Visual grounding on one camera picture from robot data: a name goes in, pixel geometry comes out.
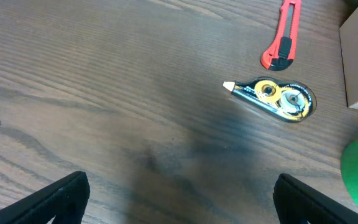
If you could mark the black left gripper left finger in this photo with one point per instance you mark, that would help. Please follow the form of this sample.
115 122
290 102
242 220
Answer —
61 202

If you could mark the red utility knife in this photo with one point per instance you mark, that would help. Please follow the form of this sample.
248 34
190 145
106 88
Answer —
281 53

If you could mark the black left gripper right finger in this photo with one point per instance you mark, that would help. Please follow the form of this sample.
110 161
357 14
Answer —
298 203

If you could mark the black yellow correction tape dispenser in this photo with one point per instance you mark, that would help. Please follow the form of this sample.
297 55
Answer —
287 100

